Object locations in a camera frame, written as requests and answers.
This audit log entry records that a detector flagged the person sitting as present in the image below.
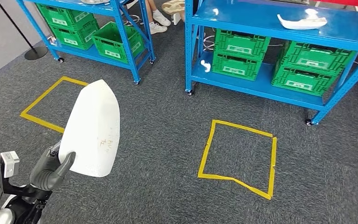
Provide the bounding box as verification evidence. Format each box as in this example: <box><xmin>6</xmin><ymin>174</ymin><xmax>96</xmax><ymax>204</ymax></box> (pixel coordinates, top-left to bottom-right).
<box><xmin>143</xmin><ymin>0</ymin><xmax>172</xmax><ymax>35</ymax></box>

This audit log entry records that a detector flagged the small white plastic piece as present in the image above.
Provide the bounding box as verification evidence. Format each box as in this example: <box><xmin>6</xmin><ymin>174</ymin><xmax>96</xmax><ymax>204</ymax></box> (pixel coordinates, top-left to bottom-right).
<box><xmin>200</xmin><ymin>59</ymin><xmax>213</xmax><ymax>74</ymax></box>

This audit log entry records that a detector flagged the white curved plastic part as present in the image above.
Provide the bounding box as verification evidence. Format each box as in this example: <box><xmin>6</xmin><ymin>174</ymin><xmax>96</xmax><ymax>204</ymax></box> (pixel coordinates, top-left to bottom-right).
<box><xmin>276</xmin><ymin>8</ymin><xmax>328</xmax><ymax>31</ymax></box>
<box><xmin>58</xmin><ymin>79</ymin><xmax>121</xmax><ymax>178</ymax></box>

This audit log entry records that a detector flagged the beige woven bag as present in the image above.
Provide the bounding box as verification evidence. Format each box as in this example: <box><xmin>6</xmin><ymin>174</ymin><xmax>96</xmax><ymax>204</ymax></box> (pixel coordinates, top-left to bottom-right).
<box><xmin>161</xmin><ymin>0</ymin><xmax>186</xmax><ymax>16</ymax></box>

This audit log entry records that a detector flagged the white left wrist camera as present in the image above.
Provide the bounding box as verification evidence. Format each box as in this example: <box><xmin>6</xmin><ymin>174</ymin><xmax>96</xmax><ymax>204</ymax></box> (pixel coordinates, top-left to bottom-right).
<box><xmin>0</xmin><ymin>151</ymin><xmax>21</xmax><ymax>179</ymax></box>

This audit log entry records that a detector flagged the dark grey robot left hand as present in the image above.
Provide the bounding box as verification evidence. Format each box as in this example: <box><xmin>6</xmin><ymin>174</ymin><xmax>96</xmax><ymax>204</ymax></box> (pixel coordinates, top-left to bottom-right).
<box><xmin>29</xmin><ymin>140</ymin><xmax>76</xmax><ymax>191</ymax></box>

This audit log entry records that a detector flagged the blue metal shelf rack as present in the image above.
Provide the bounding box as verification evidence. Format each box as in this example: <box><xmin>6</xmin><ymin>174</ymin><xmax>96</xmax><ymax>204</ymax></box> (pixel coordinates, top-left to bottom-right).
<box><xmin>183</xmin><ymin>0</ymin><xmax>358</xmax><ymax>127</ymax></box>
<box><xmin>16</xmin><ymin>0</ymin><xmax>157</xmax><ymax>85</ymax></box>

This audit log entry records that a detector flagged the black stanchion with round base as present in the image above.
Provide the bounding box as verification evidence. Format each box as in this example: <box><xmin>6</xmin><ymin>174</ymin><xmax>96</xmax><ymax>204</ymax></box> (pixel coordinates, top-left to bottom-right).
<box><xmin>0</xmin><ymin>0</ymin><xmax>49</xmax><ymax>61</ymax></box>

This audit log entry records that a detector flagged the yellow floor tape square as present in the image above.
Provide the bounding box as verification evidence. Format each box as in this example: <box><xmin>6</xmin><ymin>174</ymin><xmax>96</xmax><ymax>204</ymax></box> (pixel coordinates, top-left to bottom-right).
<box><xmin>20</xmin><ymin>76</ymin><xmax>89</xmax><ymax>134</ymax></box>

